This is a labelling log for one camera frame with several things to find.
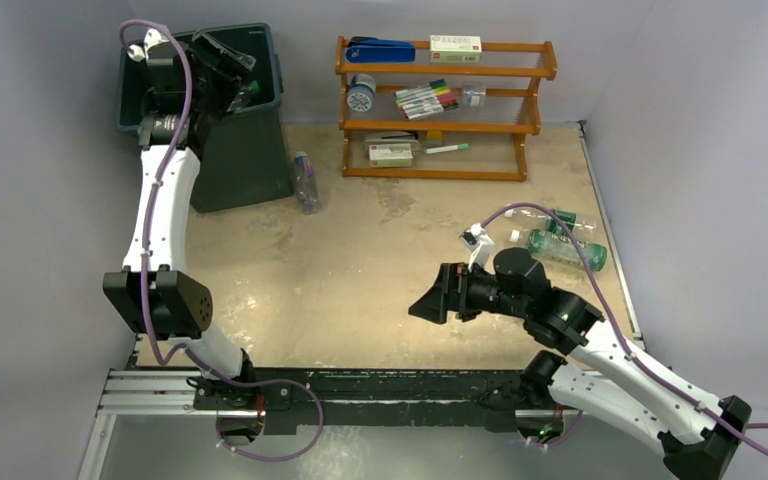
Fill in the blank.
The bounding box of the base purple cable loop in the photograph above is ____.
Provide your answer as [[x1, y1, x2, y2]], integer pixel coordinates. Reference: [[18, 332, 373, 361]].
[[214, 380, 328, 465]]

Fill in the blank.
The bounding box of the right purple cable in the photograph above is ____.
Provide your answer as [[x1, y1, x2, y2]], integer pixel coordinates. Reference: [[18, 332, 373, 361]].
[[479, 202, 768, 473]]

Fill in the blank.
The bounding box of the green capped white marker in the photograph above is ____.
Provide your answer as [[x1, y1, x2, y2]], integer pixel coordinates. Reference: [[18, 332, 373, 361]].
[[423, 143, 469, 155]]

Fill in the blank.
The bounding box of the pack of coloured markers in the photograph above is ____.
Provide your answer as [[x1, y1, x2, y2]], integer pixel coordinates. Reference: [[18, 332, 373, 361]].
[[393, 79, 459, 120]]

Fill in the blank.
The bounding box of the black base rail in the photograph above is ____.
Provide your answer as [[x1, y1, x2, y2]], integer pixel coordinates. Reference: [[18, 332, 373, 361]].
[[97, 354, 624, 439]]

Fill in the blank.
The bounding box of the dark green plastic bin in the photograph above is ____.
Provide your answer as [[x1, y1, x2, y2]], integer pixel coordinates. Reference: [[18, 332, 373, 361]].
[[116, 23, 294, 214]]

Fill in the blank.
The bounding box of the orange wooden shelf rack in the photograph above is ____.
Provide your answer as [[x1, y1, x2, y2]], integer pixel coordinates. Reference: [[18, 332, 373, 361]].
[[335, 36, 558, 182]]

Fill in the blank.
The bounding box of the small clear jar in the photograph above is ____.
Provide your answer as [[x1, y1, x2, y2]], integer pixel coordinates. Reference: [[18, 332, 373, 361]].
[[461, 84, 487, 108]]

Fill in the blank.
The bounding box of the round tape roll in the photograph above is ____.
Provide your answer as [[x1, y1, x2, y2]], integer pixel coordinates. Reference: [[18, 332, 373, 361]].
[[346, 73, 377, 113]]

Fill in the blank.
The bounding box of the white green small box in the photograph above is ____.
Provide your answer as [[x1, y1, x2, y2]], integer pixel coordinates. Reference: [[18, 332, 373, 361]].
[[429, 35, 483, 63]]

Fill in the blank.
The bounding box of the small clear bottle purple label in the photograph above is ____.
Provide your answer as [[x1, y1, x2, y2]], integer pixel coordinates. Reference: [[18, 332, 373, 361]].
[[292, 151, 321, 214]]

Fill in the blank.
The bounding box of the white red box lower shelf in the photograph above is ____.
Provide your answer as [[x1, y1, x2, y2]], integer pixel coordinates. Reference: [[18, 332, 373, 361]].
[[368, 143, 414, 168]]

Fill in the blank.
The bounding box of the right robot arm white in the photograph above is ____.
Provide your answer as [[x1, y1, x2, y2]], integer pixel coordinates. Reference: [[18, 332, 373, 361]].
[[408, 247, 751, 479]]

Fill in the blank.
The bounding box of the blue stapler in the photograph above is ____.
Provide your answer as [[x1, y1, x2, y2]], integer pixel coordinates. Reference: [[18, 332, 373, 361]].
[[345, 36, 416, 63]]

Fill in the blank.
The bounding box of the green label bottle white cap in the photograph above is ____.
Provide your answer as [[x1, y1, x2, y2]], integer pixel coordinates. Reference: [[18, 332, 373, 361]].
[[503, 208, 601, 239]]

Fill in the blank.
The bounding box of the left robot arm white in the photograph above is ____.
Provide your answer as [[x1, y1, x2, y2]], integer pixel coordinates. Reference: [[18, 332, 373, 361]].
[[102, 20, 258, 409]]

